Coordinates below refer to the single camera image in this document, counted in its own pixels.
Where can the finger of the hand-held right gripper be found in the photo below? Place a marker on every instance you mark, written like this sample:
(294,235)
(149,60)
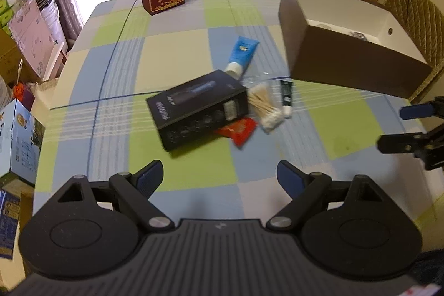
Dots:
(414,111)
(399,143)

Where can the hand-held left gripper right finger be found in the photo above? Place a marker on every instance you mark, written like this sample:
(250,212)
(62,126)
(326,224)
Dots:
(289,178)

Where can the chair with quilted cover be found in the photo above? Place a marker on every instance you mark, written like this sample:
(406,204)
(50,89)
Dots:
(423,15)

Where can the green tissue packs pile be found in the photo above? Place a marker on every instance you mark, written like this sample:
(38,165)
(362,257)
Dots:
(5,13)

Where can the checked tablecloth desktop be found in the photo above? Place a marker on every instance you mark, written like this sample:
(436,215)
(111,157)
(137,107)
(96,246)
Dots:
(194,174)

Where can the pink cardboard box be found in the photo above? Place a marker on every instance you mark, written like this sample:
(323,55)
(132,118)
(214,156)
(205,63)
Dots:
(31,29)

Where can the brown cardboard box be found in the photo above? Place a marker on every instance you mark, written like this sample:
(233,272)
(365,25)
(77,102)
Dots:
(12,56)

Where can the blue milk carton box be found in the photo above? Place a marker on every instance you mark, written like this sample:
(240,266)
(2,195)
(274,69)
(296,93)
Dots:
(8,223)

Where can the brown storage box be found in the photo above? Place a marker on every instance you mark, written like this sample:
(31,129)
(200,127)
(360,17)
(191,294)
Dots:
(347,63)

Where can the red snack packet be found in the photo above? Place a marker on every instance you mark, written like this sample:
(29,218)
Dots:
(242,131)

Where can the white paper bags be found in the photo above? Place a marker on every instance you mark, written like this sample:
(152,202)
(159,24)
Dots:
(52,15)

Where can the blue hand cream tube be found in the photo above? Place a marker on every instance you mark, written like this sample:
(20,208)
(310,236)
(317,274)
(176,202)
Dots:
(242,49)

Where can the small black tube white cap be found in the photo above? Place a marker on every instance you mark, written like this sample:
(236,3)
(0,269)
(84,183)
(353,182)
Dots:
(286,95)

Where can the bag of cotton swabs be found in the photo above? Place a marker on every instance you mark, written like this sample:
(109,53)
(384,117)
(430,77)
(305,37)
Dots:
(265,105)

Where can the black product box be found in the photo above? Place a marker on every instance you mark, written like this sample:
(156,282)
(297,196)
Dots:
(194,105)

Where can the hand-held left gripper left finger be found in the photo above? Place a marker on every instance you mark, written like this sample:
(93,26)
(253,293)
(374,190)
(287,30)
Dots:
(151,175)

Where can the orange red ornament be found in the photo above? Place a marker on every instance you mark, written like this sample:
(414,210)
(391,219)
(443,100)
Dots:
(22,95)

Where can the light blue carton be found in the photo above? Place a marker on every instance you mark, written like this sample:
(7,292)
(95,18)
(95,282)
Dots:
(20,140)

